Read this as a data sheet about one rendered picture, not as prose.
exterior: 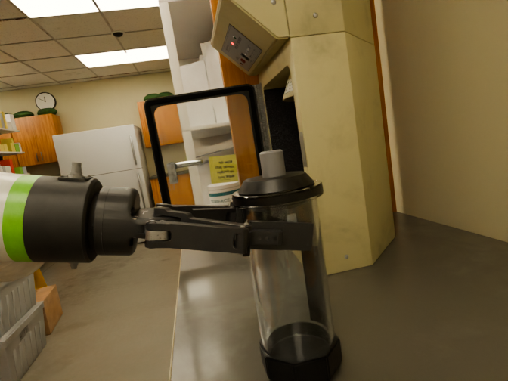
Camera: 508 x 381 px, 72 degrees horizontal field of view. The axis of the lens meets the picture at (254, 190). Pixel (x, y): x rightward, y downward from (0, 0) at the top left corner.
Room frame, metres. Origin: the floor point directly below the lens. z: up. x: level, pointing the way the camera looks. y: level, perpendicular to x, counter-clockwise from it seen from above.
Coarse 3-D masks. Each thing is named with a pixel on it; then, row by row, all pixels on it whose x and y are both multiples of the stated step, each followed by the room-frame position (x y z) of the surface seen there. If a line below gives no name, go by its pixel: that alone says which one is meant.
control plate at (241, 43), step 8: (232, 32) 0.80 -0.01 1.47; (232, 40) 0.84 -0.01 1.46; (240, 40) 0.81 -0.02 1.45; (248, 40) 0.78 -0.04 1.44; (224, 48) 0.93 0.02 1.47; (232, 48) 0.89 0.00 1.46; (240, 48) 0.85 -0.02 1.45; (248, 48) 0.82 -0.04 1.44; (256, 48) 0.79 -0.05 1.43; (232, 56) 0.94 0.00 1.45; (240, 56) 0.90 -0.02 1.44; (248, 56) 0.86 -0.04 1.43; (256, 56) 0.83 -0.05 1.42; (240, 64) 0.95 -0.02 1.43; (248, 64) 0.91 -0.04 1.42
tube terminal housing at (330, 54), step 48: (288, 0) 0.69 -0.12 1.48; (336, 0) 0.70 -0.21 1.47; (288, 48) 0.71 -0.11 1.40; (336, 48) 0.70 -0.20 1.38; (336, 96) 0.70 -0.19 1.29; (336, 144) 0.70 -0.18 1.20; (384, 144) 0.86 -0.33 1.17; (336, 192) 0.70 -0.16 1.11; (384, 192) 0.82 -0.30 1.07; (336, 240) 0.69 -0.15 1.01; (384, 240) 0.79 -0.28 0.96
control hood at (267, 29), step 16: (224, 0) 0.69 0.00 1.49; (240, 0) 0.67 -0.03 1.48; (256, 0) 0.68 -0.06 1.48; (272, 0) 0.68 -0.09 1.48; (224, 16) 0.75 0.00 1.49; (240, 16) 0.70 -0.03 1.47; (256, 16) 0.68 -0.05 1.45; (272, 16) 0.68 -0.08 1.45; (224, 32) 0.83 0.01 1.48; (240, 32) 0.77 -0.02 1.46; (256, 32) 0.72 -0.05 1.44; (272, 32) 0.68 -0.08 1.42; (288, 32) 0.69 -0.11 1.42; (272, 48) 0.75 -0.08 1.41; (256, 64) 0.88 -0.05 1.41
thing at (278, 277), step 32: (288, 192) 0.37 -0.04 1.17; (320, 224) 0.40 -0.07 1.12; (256, 256) 0.39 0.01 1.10; (288, 256) 0.37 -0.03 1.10; (320, 256) 0.39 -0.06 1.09; (256, 288) 0.40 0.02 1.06; (288, 288) 0.37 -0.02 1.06; (320, 288) 0.38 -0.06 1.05; (288, 320) 0.37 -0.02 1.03; (320, 320) 0.38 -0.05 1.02; (288, 352) 0.37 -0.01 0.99; (320, 352) 0.38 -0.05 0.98
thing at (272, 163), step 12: (264, 156) 0.41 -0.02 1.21; (276, 156) 0.41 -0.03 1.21; (264, 168) 0.41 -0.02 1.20; (276, 168) 0.40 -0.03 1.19; (252, 180) 0.40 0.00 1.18; (264, 180) 0.39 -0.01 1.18; (276, 180) 0.38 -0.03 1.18; (288, 180) 0.38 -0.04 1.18; (300, 180) 0.39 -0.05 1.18; (312, 180) 0.41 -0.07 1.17; (240, 192) 0.40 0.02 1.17; (252, 192) 0.38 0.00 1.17; (264, 192) 0.38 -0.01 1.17; (276, 192) 0.37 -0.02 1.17
